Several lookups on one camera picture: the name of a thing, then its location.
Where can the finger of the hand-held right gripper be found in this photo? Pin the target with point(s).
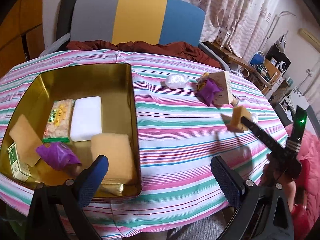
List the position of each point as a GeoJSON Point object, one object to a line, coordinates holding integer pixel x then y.
{"type": "Point", "coordinates": [262, 135]}

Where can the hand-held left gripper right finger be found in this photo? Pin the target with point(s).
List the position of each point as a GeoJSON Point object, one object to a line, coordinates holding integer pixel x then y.
{"type": "Point", "coordinates": [226, 180]}

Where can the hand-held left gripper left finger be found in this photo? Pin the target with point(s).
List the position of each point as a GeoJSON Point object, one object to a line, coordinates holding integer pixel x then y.
{"type": "Point", "coordinates": [90, 182]}

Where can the small yellow sponge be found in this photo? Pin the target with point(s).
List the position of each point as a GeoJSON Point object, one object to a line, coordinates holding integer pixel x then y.
{"type": "Point", "coordinates": [236, 118]}

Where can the large yellow sponge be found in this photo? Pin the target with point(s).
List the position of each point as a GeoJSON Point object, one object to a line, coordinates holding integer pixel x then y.
{"type": "Point", "coordinates": [115, 152]}

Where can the purple snack packet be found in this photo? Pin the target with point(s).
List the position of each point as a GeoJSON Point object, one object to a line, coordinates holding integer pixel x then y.
{"type": "Point", "coordinates": [57, 155]}
{"type": "Point", "coordinates": [208, 91]}

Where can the white foam block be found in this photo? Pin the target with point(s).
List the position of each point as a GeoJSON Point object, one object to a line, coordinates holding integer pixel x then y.
{"type": "Point", "coordinates": [86, 118]}

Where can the beige cardboard box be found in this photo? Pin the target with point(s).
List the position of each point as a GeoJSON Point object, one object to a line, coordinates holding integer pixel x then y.
{"type": "Point", "coordinates": [222, 85]}

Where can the green edged cracker packet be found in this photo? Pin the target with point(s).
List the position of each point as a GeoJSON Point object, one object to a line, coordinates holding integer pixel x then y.
{"type": "Point", "coordinates": [58, 120]}

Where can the green white small box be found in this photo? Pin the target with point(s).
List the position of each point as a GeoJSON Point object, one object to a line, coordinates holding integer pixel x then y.
{"type": "Point", "coordinates": [16, 162]}

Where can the thin yellow sponge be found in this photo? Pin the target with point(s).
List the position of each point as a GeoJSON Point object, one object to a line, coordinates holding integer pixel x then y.
{"type": "Point", "coordinates": [23, 137]}

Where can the yellow snack packet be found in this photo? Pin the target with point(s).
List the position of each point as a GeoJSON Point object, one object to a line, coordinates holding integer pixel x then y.
{"type": "Point", "coordinates": [202, 78]}

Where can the white plastic wrap ball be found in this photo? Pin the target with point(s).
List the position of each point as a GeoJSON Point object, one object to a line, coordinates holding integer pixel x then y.
{"type": "Point", "coordinates": [176, 81]}

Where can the gold metal tin box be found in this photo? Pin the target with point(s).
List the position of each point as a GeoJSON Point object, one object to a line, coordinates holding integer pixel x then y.
{"type": "Point", "coordinates": [50, 85]}

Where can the person's right forearm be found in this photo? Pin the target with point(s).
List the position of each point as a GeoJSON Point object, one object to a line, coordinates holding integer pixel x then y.
{"type": "Point", "coordinates": [298, 210]}

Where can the person's right hand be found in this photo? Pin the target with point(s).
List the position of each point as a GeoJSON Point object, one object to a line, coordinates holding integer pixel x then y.
{"type": "Point", "coordinates": [270, 172]}

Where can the small clear plastic wrap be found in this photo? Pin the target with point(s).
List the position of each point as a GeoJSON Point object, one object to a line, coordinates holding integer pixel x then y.
{"type": "Point", "coordinates": [253, 117]}

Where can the pink bed blanket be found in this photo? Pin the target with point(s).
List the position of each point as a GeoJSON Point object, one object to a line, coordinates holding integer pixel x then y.
{"type": "Point", "coordinates": [311, 155]}

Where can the striped pink green tablecloth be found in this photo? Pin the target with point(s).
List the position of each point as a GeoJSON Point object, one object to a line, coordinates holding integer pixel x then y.
{"type": "Point", "coordinates": [175, 135]}

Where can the blue round appliance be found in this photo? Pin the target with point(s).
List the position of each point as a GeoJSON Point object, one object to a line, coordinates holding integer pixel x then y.
{"type": "Point", "coordinates": [257, 58]}

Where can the wooden side desk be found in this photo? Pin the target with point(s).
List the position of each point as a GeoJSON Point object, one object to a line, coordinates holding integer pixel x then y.
{"type": "Point", "coordinates": [235, 57]}

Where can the black appliance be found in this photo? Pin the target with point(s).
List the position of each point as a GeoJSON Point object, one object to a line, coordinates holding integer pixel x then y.
{"type": "Point", "coordinates": [276, 53]}

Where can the white carton box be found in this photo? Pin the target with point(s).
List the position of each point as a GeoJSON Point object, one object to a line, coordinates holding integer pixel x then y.
{"type": "Point", "coordinates": [223, 36]}

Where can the metal rack tube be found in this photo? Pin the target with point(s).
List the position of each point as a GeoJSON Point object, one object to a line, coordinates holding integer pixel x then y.
{"type": "Point", "coordinates": [277, 21]}

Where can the maroon cloth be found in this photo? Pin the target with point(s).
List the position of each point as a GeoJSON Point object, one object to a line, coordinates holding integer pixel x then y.
{"type": "Point", "coordinates": [175, 51]}

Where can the pale patterned curtain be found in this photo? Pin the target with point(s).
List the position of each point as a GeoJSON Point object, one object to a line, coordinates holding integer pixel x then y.
{"type": "Point", "coordinates": [237, 10]}

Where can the grey yellow blue chair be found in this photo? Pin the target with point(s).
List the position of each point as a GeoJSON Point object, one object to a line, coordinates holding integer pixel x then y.
{"type": "Point", "coordinates": [140, 17]}

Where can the wooden wardrobe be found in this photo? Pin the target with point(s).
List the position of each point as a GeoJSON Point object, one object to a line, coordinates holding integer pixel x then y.
{"type": "Point", "coordinates": [15, 30]}

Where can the black rolled mat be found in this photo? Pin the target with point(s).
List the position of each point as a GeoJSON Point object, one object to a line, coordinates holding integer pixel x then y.
{"type": "Point", "coordinates": [66, 10]}

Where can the beige wall unit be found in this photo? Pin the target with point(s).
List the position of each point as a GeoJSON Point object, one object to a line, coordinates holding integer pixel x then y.
{"type": "Point", "coordinates": [310, 34]}

